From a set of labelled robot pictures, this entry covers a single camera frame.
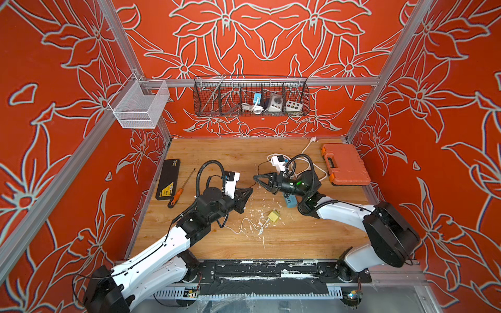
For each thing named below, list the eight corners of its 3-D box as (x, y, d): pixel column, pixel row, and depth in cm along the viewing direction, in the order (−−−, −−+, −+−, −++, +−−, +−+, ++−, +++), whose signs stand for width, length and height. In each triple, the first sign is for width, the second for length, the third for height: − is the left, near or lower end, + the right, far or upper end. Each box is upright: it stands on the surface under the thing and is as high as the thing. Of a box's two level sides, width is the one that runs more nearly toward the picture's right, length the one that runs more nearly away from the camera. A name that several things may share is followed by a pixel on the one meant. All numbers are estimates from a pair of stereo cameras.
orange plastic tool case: (331, 186, 99) (335, 181, 95) (319, 149, 116) (322, 143, 112) (368, 186, 99) (373, 180, 95) (351, 149, 115) (354, 143, 112)
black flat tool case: (157, 200, 95) (155, 197, 93) (165, 162, 111) (163, 159, 108) (174, 198, 96) (173, 195, 94) (180, 161, 111) (178, 158, 109)
